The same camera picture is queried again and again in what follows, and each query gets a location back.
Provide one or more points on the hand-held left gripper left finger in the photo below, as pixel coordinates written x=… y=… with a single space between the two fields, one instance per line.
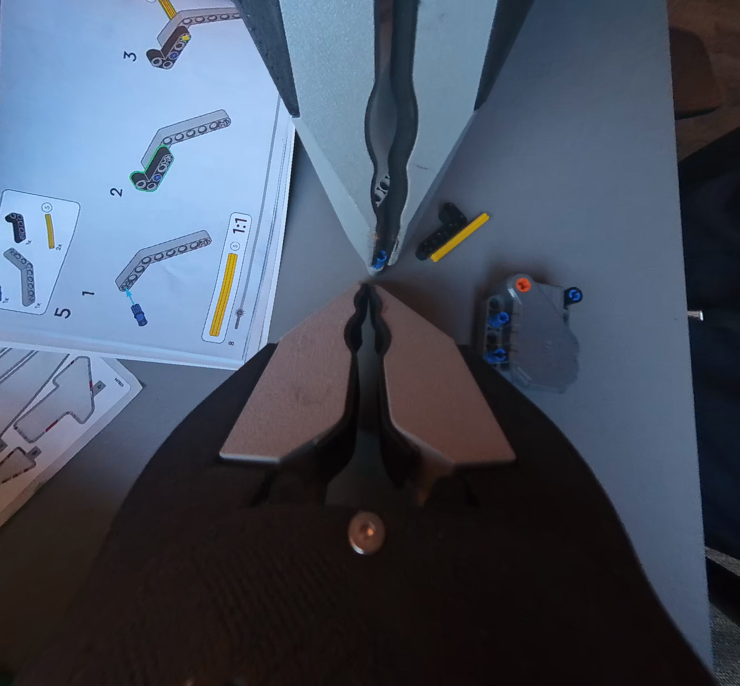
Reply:
x=295 y=391

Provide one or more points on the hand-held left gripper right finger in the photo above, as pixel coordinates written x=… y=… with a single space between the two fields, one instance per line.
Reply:
x=439 y=397

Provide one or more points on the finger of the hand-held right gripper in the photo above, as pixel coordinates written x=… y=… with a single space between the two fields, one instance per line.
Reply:
x=445 y=33
x=329 y=44

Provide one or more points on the blue lego pin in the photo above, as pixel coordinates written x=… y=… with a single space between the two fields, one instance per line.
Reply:
x=378 y=261

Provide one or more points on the grey lego beam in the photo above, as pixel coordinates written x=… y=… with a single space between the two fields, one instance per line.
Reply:
x=381 y=186

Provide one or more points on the grey lego motor block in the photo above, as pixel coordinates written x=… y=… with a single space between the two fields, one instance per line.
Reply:
x=537 y=339

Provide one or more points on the yellow lego axle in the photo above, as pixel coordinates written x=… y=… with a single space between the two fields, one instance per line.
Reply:
x=461 y=237

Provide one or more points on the black angled lego beam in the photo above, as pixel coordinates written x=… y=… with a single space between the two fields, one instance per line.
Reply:
x=436 y=235

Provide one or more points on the white sticker sheet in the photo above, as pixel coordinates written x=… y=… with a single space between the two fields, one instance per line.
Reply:
x=58 y=408

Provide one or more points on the white instruction booklet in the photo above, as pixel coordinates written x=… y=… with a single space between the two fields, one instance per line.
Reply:
x=86 y=120

